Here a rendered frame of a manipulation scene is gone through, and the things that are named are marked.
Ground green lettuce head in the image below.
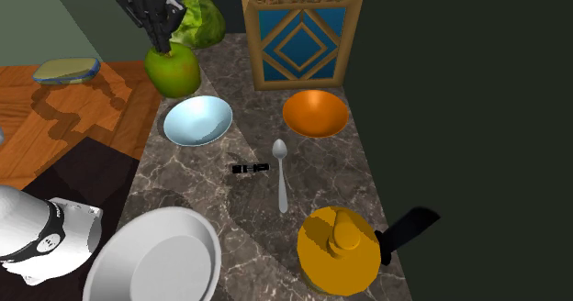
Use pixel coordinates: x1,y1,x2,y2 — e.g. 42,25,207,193
171,0,227,50

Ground green apple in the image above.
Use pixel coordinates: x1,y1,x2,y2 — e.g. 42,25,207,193
142,41,202,99

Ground light blue bowl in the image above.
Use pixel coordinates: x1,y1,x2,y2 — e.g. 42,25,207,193
163,95,234,148

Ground wooden crate with blue panels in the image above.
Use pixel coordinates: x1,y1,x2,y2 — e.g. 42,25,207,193
241,0,365,92

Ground orange bowl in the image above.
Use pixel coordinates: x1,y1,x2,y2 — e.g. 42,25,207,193
281,89,350,139

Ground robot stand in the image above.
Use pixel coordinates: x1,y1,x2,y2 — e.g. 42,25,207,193
0,136,140,301

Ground silver spoon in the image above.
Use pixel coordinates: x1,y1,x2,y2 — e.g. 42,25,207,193
271,138,289,215

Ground yellow pot with black handle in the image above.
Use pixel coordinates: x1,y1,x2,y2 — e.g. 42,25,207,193
297,205,443,298

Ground small black cylinder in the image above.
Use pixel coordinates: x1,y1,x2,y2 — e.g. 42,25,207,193
231,162,271,175

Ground white plate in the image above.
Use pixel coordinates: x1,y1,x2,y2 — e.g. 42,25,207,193
82,206,223,301

